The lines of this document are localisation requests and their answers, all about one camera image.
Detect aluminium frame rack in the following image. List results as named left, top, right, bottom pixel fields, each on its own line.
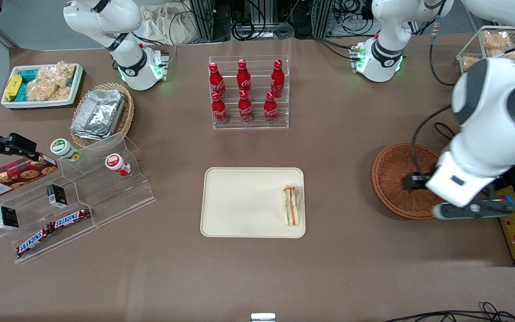
left=187, top=0, right=375, bottom=43

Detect clear acrylic bottle rack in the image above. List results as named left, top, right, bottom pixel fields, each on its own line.
left=208, top=55, right=290, bottom=131

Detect beige plastic serving tray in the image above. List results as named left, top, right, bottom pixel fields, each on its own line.
left=200, top=167, right=307, bottom=239

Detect white rectangular snack bin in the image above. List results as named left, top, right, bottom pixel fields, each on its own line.
left=0, top=63, right=84, bottom=110

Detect aluminium foil container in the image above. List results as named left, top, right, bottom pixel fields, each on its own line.
left=70, top=89, right=127, bottom=140

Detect round brown wicker basket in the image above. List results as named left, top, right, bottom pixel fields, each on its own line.
left=371, top=142, right=454, bottom=220

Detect coiled black cables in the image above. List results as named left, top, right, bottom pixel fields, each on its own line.
left=230, top=16, right=295, bottom=42

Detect triangular sandwich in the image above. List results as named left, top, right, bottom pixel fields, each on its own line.
left=282, top=184, right=302, bottom=227

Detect clear acrylic stepped stand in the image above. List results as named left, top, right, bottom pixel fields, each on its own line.
left=0, top=131, right=157, bottom=265

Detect brown table cover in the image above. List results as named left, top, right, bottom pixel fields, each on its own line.
left=0, top=32, right=515, bottom=322

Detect oval tan wicker basket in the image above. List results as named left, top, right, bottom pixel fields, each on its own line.
left=70, top=82, right=135, bottom=148

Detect brown Snickers bar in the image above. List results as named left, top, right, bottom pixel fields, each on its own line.
left=16, top=225, right=54, bottom=259
left=51, top=208, right=92, bottom=230

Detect yellow snack pack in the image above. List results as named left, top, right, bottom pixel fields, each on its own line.
left=4, top=75, right=23, bottom=102

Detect black base cable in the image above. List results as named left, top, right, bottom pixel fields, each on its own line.
left=130, top=32, right=178, bottom=68
left=314, top=37, right=359, bottom=61

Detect black looped table cable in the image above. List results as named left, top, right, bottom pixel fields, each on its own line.
left=433, top=122, right=457, bottom=144

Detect small black box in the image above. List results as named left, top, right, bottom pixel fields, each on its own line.
left=46, top=183, right=68, bottom=208
left=0, top=205, right=19, bottom=231

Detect beige cloth bag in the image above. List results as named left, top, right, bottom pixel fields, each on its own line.
left=138, top=4, right=196, bottom=46

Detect white wire rack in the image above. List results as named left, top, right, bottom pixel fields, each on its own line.
left=456, top=25, right=515, bottom=76

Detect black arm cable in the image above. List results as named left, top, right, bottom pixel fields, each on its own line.
left=428, top=11, right=455, bottom=87

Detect black floor cables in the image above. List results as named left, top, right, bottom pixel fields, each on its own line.
left=382, top=302, right=515, bottom=322

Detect clear bag of rice crackers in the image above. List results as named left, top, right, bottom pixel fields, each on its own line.
left=26, top=61, right=76, bottom=102

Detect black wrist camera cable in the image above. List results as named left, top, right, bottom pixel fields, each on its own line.
left=410, top=105, right=454, bottom=176

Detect red lid white cup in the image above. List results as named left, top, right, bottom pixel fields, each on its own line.
left=105, top=153, right=131, bottom=177

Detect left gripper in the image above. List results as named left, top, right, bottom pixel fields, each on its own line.
left=402, top=175, right=500, bottom=204

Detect green lid white cup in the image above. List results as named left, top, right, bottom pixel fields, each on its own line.
left=50, top=138, right=82, bottom=162

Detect red cola bottle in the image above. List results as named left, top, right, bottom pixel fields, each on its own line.
left=208, top=62, right=226, bottom=98
left=263, top=92, right=279, bottom=124
left=270, top=59, right=285, bottom=98
left=238, top=89, right=254, bottom=124
left=236, top=59, right=252, bottom=95
left=211, top=91, right=229, bottom=125

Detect red cookie box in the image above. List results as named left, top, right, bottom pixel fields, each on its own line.
left=0, top=153, right=59, bottom=202

